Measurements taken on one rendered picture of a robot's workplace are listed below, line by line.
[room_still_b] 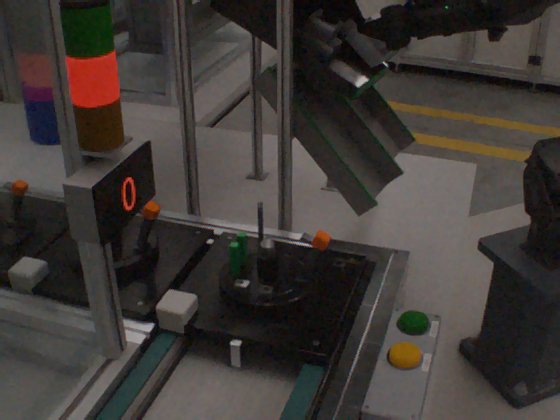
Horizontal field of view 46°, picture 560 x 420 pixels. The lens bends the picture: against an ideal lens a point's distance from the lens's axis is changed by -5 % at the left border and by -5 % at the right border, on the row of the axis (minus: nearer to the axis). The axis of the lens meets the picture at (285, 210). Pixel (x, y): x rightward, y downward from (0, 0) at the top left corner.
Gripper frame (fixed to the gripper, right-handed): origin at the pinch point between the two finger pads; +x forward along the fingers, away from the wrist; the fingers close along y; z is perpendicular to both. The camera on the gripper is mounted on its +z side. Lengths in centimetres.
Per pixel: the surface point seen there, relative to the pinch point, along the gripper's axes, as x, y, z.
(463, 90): 113, -346, -83
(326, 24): 7.8, 4.0, 1.6
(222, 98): 80, -54, -19
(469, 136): 86, -270, -95
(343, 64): 8.5, 0.0, -5.6
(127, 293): 27, 40, -28
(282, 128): 15.6, 10.5, -12.9
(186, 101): 29.9, 15.1, -5.9
